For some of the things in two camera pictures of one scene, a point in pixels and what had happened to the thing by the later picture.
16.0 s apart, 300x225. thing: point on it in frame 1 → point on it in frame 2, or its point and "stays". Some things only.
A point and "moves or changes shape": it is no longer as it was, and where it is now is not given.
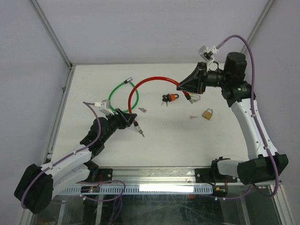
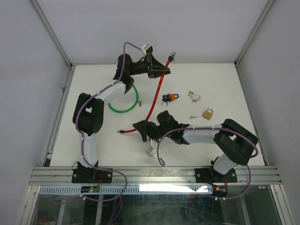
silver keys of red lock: [140, 131] moves or changes shape
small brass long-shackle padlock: [194, 95] stays
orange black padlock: [172, 97] stays
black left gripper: [124, 119] → [158, 69]
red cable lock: [158, 78] moves or changes shape
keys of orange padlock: [165, 98] stays
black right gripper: [196, 82] → [142, 126]
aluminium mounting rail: [161, 176] stays
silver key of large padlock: [192, 117] stays
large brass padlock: [207, 114] stays
